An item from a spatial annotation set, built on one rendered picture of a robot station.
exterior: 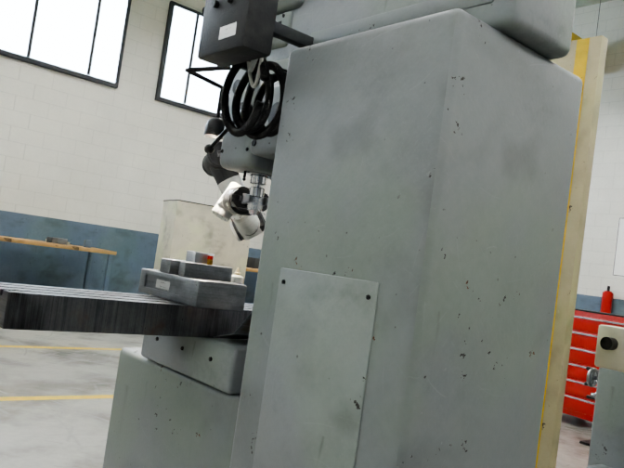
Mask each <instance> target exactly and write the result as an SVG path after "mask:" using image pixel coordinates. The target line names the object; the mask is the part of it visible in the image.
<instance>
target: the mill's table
mask: <svg viewBox="0 0 624 468"><path fill-rule="evenodd" d="M253 306H254V304H247V303H244V309H243V311H237V310H225V309H212V308H201V307H194V306H190V305H184V304H181V303H178V302H175V301H171V300H168V299H164V298H161V297H158V296H155V295H148V294H137V293H127V292H105V291H94V290H84V289H73V288H61V287H51V286H40V285H29V284H18V283H7V282H0V328H2V329H9V330H31V331H52V332H95V333H118V334H139V335H161V336H183V337H205V338H214V336H219V335H225V334H231V333H234V332H235V331H236V330H237V329H238V328H239V326H240V325H241V324H242V322H243V321H244V320H246V318H247V317H248V316H249V315H250V314H251V312H252V311H253Z"/></svg>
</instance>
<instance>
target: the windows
mask: <svg viewBox="0 0 624 468"><path fill-rule="evenodd" d="M131 2H132V0H0V55H2V56H6V57H9V58H12V59H17V60H21V61H24V62H27V63H31V64H33V65H37V66H40V67H43V68H47V69H49V70H53V71H56V72H62V73H65V74H69V75H71V76H75V77H78V78H81V79H85V80H87V81H91V82H94V83H97V84H101V85H106V86H109V87H112V88H118V85H119V79H120V73H121V68H122V61H123V55H124V44H125V38H126V32H127V26H128V20H129V14H130V8H131ZM202 21H203V14H202V13H201V12H199V11H197V10H194V9H192V8H189V7H187V6H183V5H180V4H178V3H177V2H174V1H170V3H169V9H168V15H167V21H166V27H165V34H164V39H163V46H162V57H161V63H160V69H159V75H158V82H157V87H156V94H155V99H154V100H157V101H161V102H163V103H166V104H170V105H173V106H177V107H179V108H182V109H186V110H189V111H195V112H198V113H201V114H204V115H208V116H211V117H215V116H216V112H217V104H218V99H219V91H220V88H217V87H215V86H213V85H211V84H208V83H206V82H204V81H203V80H201V79H199V78H197V77H195V76H193V75H191V74H189V73H188V72H185V69H186V68H196V67H209V66H217V65H214V64H212V63H209V62H206V61H203V60H201V59H199V58H198V51H199V44H200V39H201V32H202ZM228 72H229V71H199V72H198V73H199V74H201V75H203V76H205V77H207V78H209V79H211V80H213V81H215V82H217V83H219V84H221V85H223V83H224V82H225V79H226V77H227V74H228Z"/></svg>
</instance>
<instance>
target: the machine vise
mask: <svg viewBox="0 0 624 468"><path fill-rule="evenodd" d="M232 270H233V268H232V267H226V266H213V265H205V264H198V263H190V262H183V261H180V265H179V270H178V275H177V274H168V273H163V272H160V270H158V269H149V268H142V269H141V275H140V282H139V287H138V290H139V291H140V292H142V293H147V294H151V295H155V296H158V297H161V298H164V299H168V300H171V301H175V302H178V303H181V304H184V305H188V306H194V307H201V308H212V309H225V310H237V311H243V309H244V303H245V296H246V290H247V286H246V285H242V284H238V283H233V282H231V277H232Z"/></svg>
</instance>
